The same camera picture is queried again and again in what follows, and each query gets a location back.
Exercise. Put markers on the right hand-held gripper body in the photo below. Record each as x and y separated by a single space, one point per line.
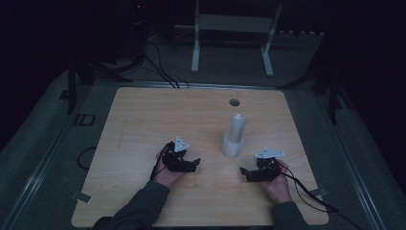
266 171

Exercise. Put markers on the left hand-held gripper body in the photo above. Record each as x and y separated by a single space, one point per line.
175 163

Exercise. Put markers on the translucent white plastic cup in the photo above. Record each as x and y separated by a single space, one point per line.
233 148

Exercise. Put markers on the person's left hand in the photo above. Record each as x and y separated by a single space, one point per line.
164 177

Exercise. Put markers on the person's right hand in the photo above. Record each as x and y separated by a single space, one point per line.
279 190

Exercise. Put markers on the grey tape piece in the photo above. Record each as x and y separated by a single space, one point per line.
318 192
82 197

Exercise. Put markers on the black tripod stand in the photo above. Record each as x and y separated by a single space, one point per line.
333 89
72 83

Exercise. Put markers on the dark equipment with red light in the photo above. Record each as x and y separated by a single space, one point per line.
138 28

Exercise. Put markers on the white power strip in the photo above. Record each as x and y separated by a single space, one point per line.
301 32

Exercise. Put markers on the white metal stand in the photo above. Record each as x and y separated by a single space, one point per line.
234 23

